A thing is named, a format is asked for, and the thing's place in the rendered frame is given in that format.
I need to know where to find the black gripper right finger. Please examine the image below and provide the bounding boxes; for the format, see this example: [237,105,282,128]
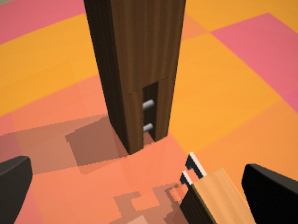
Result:
[241,164,298,224]

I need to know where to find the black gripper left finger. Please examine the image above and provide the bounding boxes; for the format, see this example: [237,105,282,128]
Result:
[0,156,33,224]

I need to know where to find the light wooden board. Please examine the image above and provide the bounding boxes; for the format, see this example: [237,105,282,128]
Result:
[180,152,257,224]

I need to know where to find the brown wooden post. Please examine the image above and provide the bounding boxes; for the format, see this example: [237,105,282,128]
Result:
[84,0,186,156]

